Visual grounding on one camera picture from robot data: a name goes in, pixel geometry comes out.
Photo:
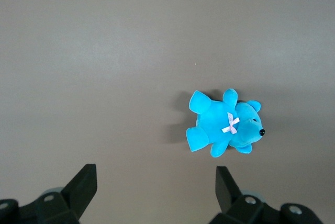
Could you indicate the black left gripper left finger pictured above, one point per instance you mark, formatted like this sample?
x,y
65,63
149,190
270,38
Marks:
x,y
81,190

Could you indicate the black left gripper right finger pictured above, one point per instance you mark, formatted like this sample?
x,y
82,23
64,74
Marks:
x,y
227,192

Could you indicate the blue plush teddy bear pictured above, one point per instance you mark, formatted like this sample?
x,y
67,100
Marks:
x,y
217,125

